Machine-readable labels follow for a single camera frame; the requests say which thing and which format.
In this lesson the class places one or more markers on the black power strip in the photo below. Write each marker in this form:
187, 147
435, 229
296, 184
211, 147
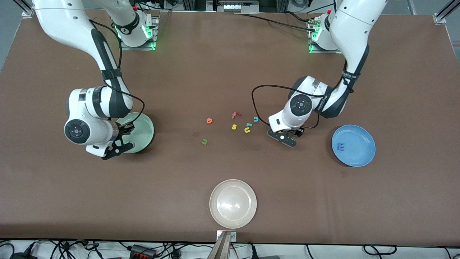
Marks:
142, 251

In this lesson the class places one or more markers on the grey control box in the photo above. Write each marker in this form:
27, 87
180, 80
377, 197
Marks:
231, 6

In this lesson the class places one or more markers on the red letter f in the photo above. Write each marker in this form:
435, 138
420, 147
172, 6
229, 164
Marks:
235, 115

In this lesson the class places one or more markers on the green plate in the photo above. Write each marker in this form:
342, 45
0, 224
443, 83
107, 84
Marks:
142, 133

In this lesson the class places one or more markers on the blue plate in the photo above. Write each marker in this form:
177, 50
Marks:
359, 151

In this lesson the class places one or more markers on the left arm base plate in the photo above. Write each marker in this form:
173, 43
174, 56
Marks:
312, 51

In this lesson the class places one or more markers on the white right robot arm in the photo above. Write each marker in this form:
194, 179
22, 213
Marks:
57, 21

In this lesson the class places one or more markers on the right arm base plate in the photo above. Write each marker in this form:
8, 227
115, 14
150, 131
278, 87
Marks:
153, 36

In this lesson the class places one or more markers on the aluminium frame profile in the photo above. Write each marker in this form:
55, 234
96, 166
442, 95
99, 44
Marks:
445, 12
27, 9

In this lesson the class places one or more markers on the blue letter E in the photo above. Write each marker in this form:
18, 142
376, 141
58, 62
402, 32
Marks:
341, 146

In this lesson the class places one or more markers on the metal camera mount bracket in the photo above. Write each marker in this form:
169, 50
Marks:
233, 235

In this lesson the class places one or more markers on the metal camera mount pole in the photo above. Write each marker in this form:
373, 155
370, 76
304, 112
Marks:
221, 250

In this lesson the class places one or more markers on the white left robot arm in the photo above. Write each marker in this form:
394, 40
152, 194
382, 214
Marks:
354, 32

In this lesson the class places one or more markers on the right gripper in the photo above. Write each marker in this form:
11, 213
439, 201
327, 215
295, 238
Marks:
122, 129

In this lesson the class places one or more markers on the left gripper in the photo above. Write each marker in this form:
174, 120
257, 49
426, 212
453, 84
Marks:
298, 132

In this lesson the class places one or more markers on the beige plate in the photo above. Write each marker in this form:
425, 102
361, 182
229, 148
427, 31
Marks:
233, 203

